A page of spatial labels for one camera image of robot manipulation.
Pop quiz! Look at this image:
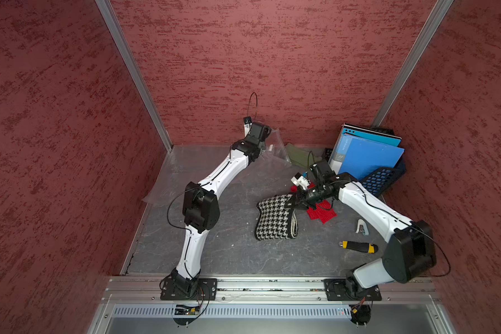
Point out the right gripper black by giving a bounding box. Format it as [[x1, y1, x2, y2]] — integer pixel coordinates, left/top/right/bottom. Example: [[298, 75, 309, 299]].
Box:
[[284, 181, 332, 210]]

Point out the red knitted scarf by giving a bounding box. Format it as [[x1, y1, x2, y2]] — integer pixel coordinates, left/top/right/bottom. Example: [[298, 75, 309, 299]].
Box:
[[286, 182, 337, 224]]

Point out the green knitted scarf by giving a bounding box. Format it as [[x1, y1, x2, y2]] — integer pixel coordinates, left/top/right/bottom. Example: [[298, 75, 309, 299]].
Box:
[[285, 143, 323, 169]]

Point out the houndstooth black white scarf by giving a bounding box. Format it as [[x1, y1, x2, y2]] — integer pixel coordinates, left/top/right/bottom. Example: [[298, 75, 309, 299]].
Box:
[[254, 193, 299, 241]]

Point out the clear plastic vacuum bag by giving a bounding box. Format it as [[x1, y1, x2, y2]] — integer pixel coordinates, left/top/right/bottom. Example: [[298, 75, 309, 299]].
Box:
[[143, 129, 292, 205]]

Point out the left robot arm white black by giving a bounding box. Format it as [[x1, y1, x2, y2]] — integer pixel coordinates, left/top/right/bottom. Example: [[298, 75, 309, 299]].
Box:
[[169, 117, 271, 299]]

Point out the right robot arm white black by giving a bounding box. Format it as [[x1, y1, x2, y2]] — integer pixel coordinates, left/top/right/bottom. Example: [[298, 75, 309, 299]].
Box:
[[292, 161, 442, 300]]

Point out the blue folder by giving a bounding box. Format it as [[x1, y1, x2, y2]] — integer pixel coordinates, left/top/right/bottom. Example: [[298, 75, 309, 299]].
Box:
[[328, 134, 404, 180]]

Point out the blue perforated file rack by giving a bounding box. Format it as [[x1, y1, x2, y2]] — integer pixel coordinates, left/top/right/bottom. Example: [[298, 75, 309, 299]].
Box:
[[323, 147, 406, 197]]

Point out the small white grey tool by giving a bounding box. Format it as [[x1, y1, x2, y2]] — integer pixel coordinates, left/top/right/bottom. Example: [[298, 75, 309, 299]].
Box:
[[356, 219, 370, 236]]

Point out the teal notebook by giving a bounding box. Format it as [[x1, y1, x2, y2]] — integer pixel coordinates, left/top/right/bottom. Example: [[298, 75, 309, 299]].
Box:
[[341, 124, 402, 147]]

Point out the yellow black screwdriver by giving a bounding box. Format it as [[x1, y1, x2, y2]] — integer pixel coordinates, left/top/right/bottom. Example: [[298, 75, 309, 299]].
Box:
[[340, 241, 379, 254]]

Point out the perforated metal vent strip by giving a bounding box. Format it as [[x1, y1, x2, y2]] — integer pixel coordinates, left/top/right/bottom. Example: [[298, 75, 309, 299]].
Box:
[[112, 304, 352, 320]]

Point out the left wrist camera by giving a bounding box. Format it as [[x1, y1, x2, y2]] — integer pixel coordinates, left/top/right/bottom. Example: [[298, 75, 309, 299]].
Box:
[[244, 116, 253, 136]]

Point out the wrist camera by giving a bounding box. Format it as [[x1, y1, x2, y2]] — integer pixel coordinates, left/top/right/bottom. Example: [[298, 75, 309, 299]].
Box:
[[244, 116, 253, 136], [291, 173, 310, 191]]

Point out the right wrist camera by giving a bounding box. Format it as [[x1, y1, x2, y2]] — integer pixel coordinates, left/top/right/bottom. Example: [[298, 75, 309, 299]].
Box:
[[291, 173, 310, 191]]

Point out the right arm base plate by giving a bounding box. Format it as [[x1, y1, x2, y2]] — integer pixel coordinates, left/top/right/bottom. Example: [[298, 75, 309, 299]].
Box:
[[323, 278, 382, 302]]

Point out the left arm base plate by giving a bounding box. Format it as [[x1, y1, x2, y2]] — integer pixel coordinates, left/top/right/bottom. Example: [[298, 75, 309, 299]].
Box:
[[159, 278, 218, 301]]

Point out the aluminium front rail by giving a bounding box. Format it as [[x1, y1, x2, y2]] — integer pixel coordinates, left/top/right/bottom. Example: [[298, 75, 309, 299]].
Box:
[[102, 275, 442, 305]]

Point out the left aluminium corner post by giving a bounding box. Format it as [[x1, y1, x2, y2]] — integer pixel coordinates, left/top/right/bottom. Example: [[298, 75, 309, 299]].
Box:
[[95, 0, 173, 153]]

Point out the aluminium corner post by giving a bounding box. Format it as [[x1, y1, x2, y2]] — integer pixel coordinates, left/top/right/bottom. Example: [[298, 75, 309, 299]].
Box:
[[95, 0, 173, 153], [371, 0, 454, 127]]

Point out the right aluminium corner post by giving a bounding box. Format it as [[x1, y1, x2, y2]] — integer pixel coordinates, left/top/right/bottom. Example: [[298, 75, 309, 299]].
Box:
[[371, 0, 454, 127]]

